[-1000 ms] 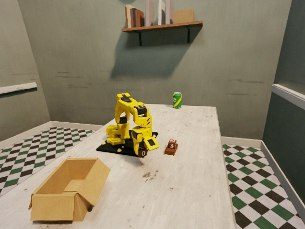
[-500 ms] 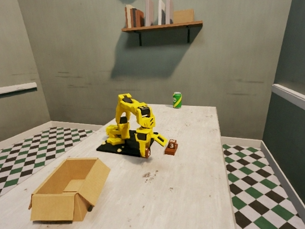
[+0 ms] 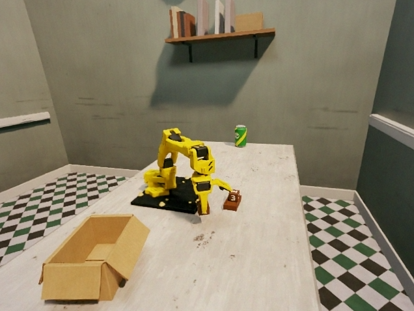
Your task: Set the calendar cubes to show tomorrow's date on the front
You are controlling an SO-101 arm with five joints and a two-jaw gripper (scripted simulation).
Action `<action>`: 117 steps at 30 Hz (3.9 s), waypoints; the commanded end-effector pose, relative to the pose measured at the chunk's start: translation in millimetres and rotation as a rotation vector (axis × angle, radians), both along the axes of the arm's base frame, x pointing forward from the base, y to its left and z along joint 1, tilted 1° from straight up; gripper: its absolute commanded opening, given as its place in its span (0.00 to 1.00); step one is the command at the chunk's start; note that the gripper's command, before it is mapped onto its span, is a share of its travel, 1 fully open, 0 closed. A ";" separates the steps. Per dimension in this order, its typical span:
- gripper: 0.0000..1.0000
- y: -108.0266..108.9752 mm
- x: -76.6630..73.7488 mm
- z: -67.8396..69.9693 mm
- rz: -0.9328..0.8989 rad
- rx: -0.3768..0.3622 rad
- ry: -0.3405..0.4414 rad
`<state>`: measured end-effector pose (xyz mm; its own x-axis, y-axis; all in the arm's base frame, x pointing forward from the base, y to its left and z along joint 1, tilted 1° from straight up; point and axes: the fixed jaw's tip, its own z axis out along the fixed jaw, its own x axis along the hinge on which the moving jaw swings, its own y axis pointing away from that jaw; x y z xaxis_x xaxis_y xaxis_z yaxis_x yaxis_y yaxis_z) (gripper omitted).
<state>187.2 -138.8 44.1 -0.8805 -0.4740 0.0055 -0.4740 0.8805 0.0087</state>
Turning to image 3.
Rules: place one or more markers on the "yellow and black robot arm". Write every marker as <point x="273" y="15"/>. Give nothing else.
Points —
<point x="160" y="181"/>

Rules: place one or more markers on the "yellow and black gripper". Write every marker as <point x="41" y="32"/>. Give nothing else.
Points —
<point x="203" y="185"/>

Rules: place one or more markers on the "green drink can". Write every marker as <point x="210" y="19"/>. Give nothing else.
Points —
<point x="240" y="136"/>

